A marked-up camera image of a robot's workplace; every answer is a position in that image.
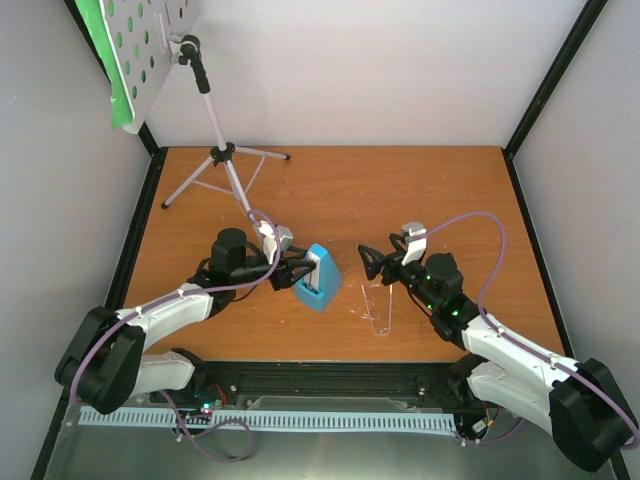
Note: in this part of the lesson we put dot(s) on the clear plastic metronome cover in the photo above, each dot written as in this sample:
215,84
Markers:
378,301

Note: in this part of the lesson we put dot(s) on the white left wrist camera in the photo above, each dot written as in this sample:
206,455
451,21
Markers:
271,236

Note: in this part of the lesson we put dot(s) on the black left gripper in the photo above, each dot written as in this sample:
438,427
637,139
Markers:
283,277

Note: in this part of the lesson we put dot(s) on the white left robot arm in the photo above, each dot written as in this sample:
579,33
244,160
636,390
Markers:
107,363

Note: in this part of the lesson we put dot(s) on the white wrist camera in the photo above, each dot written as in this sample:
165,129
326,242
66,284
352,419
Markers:
271,236
415,238

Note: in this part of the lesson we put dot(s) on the light blue slotted cable duct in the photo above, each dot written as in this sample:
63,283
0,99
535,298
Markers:
277,421

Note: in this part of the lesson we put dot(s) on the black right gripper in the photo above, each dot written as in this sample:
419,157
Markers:
391,260

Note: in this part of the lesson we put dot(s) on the black aluminium front rail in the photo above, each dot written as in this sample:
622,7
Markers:
430,385

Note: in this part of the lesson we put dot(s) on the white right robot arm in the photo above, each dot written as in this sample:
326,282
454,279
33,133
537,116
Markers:
579,404

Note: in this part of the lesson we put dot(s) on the small green led circuit board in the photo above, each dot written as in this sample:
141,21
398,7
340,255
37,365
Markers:
209,407

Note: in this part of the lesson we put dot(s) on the black right frame post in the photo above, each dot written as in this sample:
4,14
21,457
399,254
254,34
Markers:
575,38

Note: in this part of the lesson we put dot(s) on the green sheet on stand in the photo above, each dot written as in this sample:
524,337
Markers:
92,16

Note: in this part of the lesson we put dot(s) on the white music stand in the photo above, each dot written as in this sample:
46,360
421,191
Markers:
148,40

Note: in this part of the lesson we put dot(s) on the blue metronome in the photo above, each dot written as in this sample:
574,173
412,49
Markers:
319,287

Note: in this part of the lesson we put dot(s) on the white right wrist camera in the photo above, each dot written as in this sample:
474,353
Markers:
415,238

